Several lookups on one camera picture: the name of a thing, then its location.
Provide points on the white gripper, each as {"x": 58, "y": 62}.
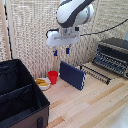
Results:
{"x": 61, "y": 37}

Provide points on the red plastic cup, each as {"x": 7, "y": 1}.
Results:
{"x": 53, "y": 76}

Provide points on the yellow food pieces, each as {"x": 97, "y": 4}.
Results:
{"x": 42, "y": 82}

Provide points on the woven beige folding screen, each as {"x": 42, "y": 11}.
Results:
{"x": 30, "y": 33}

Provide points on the white bowl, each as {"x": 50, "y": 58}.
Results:
{"x": 43, "y": 87}

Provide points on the black toaster oven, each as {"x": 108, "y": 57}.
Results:
{"x": 111, "y": 56}

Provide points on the black fabric storage box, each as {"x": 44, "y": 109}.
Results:
{"x": 20, "y": 96}

